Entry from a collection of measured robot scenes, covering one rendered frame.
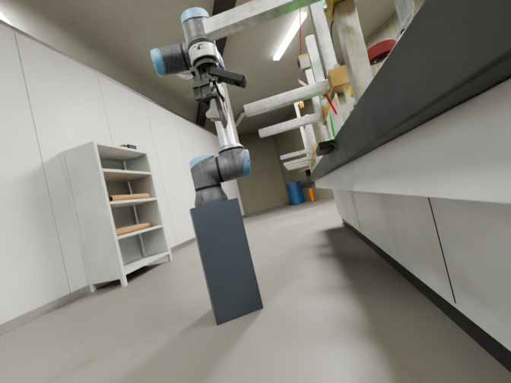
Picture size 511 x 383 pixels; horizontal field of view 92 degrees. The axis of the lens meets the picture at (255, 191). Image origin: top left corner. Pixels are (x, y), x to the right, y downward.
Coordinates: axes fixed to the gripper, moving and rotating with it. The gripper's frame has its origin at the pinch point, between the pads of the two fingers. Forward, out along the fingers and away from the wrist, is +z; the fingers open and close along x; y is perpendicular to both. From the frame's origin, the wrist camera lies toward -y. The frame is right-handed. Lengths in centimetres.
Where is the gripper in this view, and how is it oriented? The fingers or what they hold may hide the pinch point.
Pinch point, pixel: (226, 123)
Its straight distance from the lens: 81.3
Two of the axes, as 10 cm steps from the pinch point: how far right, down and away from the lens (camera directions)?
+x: -1.9, 0.2, -9.8
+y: -9.5, 2.3, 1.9
